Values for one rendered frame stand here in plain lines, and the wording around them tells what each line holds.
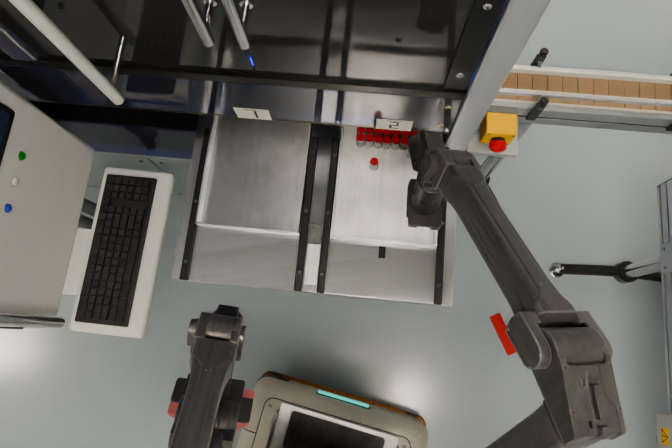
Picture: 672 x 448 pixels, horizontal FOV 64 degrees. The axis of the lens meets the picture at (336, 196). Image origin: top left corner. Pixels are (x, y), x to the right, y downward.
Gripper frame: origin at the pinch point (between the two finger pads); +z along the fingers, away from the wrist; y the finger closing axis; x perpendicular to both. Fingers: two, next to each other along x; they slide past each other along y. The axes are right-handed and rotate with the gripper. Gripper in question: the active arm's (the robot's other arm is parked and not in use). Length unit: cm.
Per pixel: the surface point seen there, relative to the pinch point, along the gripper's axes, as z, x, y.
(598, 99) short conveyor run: 5, -44, 38
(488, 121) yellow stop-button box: 0.1, -15.4, 26.2
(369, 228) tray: 19.0, 10.4, 4.6
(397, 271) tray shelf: 21.0, 2.8, -5.4
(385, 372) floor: 113, -1, -18
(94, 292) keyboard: 28, 80, -15
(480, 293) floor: 107, -37, 15
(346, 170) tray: 16.4, 17.4, 19.2
